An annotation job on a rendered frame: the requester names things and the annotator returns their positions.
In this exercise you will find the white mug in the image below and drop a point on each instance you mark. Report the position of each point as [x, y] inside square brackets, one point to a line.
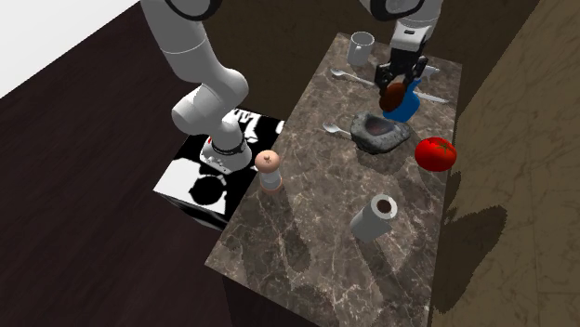
[359, 50]

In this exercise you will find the wooden and white pepper mill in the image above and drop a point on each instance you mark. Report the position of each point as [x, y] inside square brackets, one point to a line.
[269, 171]

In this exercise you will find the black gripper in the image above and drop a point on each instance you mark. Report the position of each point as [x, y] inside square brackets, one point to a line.
[403, 61]

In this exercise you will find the brown oval object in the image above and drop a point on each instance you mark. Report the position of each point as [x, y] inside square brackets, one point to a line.
[392, 97]

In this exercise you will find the grey stone bowl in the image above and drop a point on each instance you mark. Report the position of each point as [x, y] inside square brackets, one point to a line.
[383, 133]

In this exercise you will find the black and white robot stand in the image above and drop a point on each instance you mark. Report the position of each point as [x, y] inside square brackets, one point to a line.
[181, 181]

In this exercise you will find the brown marble top table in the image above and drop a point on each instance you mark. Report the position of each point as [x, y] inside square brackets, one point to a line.
[317, 217]

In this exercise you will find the silver knife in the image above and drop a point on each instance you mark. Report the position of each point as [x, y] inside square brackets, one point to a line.
[432, 98]

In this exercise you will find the blue vase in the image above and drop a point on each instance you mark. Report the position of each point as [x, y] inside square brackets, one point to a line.
[408, 108]

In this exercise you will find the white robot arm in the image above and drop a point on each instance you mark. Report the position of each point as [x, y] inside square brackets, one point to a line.
[213, 86]

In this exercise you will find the red tomato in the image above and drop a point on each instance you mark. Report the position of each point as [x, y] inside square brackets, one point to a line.
[435, 155]

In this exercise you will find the silver spoon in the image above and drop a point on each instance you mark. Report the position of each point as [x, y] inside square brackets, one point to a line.
[349, 76]
[334, 129]

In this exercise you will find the silver cutlery piece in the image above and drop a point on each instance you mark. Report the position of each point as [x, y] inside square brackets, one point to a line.
[432, 70]

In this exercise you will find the white paper roll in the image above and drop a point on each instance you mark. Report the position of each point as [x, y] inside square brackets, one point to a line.
[371, 219]

